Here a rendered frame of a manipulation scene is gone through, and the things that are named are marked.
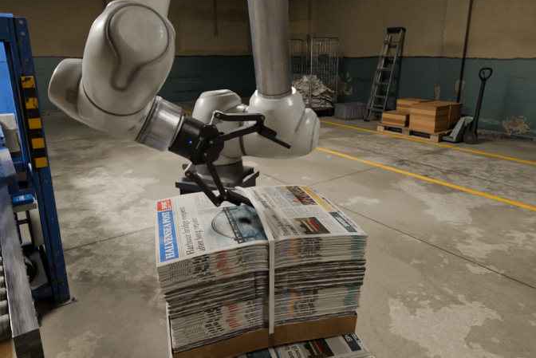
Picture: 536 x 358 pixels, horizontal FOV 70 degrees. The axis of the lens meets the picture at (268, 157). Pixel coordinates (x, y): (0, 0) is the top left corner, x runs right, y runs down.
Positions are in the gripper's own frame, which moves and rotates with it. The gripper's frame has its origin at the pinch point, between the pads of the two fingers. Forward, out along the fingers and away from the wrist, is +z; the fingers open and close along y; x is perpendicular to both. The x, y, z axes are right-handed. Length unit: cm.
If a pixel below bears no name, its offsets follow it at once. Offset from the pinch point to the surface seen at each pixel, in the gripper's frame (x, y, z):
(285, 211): 1.6, 5.5, 6.9
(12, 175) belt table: -140, 75, -62
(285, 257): 13.4, 10.6, 4.8
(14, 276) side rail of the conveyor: -36, 60, -37
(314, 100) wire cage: -694, -84, 317
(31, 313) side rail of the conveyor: -18, 56, -29
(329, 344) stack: 14.4, 23.8, 22.6
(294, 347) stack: 13.0, 27.2, 16.6
